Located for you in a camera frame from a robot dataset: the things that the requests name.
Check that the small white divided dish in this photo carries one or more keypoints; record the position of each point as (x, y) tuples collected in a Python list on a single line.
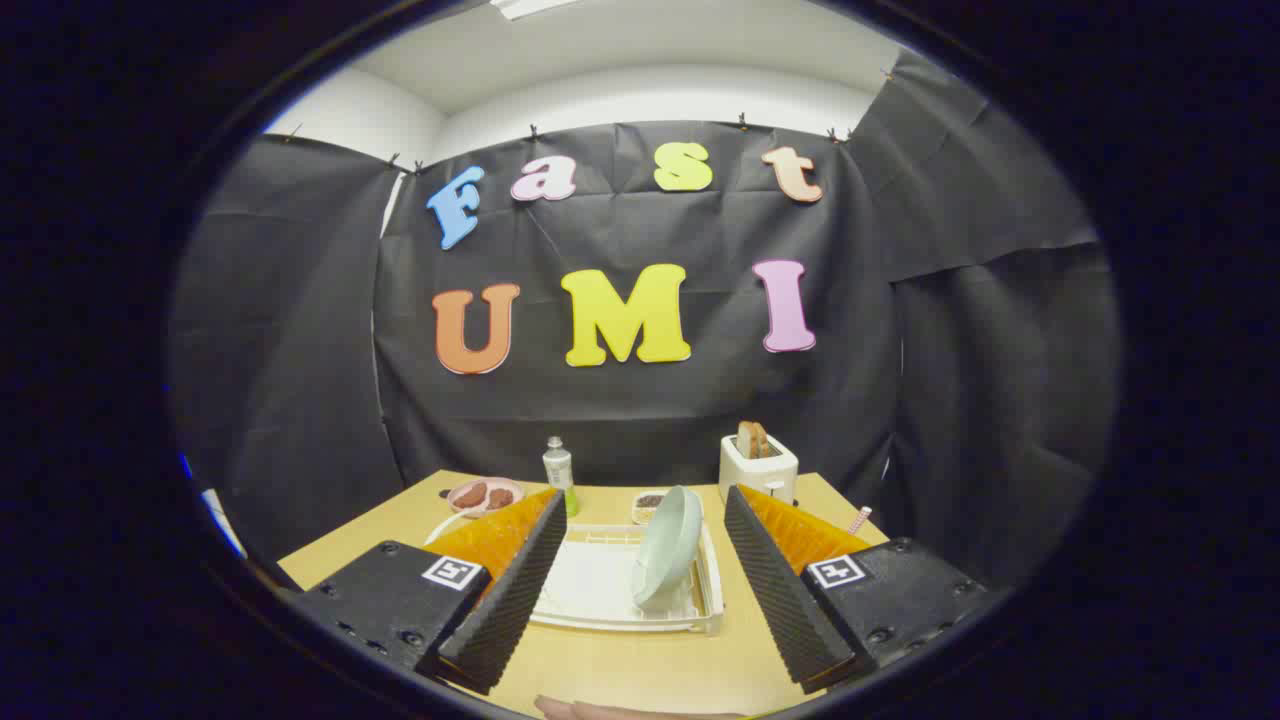
[(648, 503)]

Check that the ceiling light panel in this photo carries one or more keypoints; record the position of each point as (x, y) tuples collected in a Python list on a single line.
[(530, 7)]

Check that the pink bowl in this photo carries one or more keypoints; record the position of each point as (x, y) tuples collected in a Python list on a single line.
[(512, 486)]

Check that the white dish rack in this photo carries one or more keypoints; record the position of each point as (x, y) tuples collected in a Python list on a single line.
[(600, 590)]

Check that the brown food piece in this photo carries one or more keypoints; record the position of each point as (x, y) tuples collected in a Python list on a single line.
[(500, 497), (469, 494)]

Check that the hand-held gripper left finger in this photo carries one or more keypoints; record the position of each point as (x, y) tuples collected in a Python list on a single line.
[(510, 600)]

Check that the cream toaster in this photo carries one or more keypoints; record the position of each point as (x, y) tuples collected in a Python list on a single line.
[(760, 477)]

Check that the brown toast slice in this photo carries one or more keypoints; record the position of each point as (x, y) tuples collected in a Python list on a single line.
[(752, 440)]

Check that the clear bottle green liquid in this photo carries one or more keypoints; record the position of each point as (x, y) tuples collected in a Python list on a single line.
[(557, 465)]

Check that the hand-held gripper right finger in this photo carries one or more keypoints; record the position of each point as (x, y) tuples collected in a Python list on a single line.
[(780, 600)]

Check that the pale green plate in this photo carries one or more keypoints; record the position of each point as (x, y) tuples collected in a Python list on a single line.
[(665, 550)]

